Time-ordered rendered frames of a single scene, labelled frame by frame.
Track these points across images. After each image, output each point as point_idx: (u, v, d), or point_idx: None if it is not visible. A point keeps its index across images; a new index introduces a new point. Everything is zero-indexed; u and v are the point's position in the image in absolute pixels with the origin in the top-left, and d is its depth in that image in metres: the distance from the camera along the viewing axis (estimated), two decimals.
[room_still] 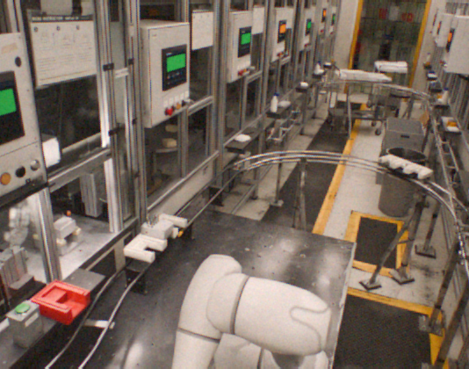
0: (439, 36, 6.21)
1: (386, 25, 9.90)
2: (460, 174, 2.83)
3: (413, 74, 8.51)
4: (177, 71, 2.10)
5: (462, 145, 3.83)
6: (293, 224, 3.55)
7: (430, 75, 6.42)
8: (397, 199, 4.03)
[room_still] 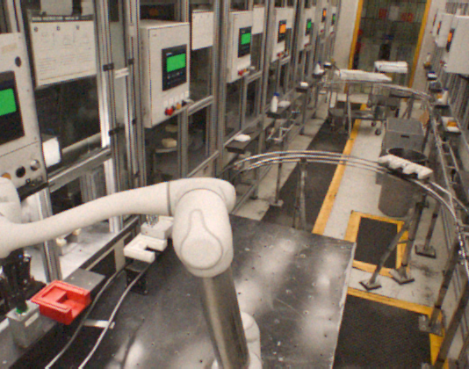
0: (439, 36, 6.21)
1: (386, 25, 9.90)
2: (460, 174, 2.83)
3: (413, 74, 8.51)
4: (177, 71, 2.10)
5: (462, 145, 3.83)
6: (293, 224, 3.55)
7: (430, 75, 6.42)
8: (397, 199, 4.03)
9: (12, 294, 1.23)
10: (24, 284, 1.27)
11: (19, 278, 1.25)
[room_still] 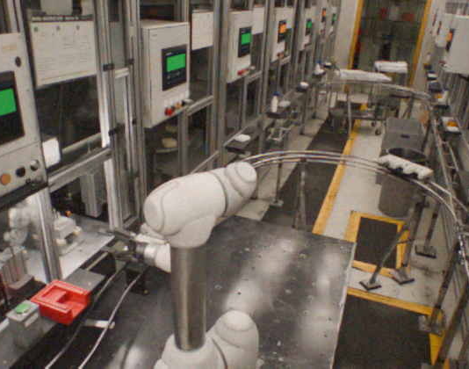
0: (439, 36, 6.21)
1: (386, 25, 9.90)
2: (460, 174, 2.83)
3: (413, 74, 8.51)
4: (177, 71, 2.10)
5: (462, 145, 3.83)
6: (293, 224, 3.55)
7: (430, 75, 6.42)
8: (397, 199, 4.03)
9: (114, 231, 1.66)
10: (118, 255, 1.71)
11: (122, 252, 1.70)
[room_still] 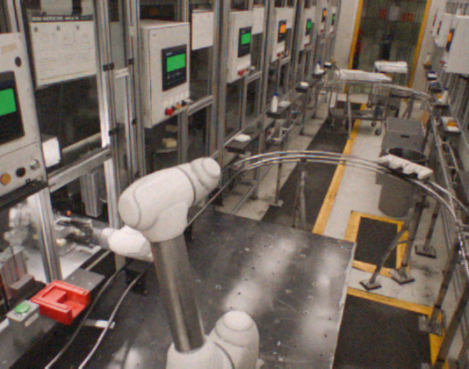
0: (439, 36, 6.21)
1: (386, 25, 9.90)
2: (460, 174, 2.83)
3: (413, 74, 8.51)
4: (177, 71, 2.10)
5: (462, 145, 3.83)
6: (293, 224, 3.55)
7: (430, 75, 6.42)
8: (397, 199, 4.03)
9: (71, 220, 1.73)
10: (75, 239, 1.76)
11: (80, 237, 1.75)
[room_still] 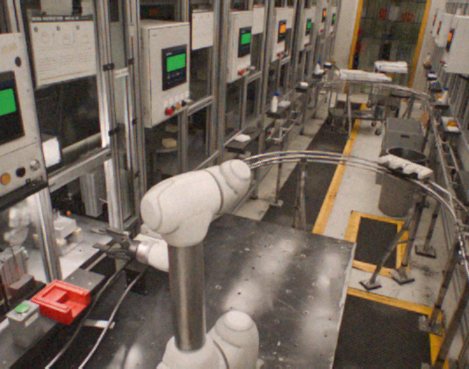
0: (439, 36, 6.21)
1: (386, 25, 9.90)
2: (460, 174, 2.83)
3: (413, 74, 8.51)
4: (177, 71, 2.10)
5: (462, 145, 3.83)
6: (293, 224, 3.55)
7: (430, 75, 6.42)
8: (397, 199, 4.03)
9: (107, 229, 1.67)
10: (111, 252, 1.72)
11: (115, 249, 1.71)
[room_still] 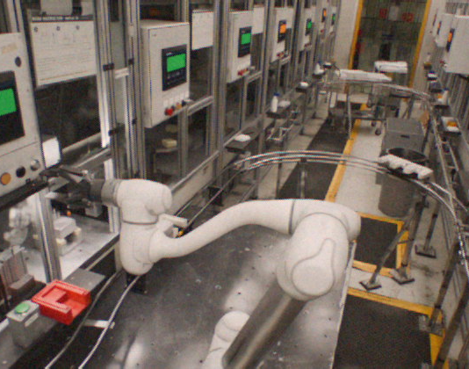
0: (439, 36, 6.21)
1: (386, 25, 9.90)
2: (460, 174, 2.83)
3: (413, 74, 8.51)
4: (177, 71, 2.10)
5: (462, 145, 3.83)
6: None
7: (430, 75, 6.42)
8: (397, 199, 4.03)
9: (60, 170, 1.30)
10: (69, 201, 1.35)
11: (74, 197, 1.34)
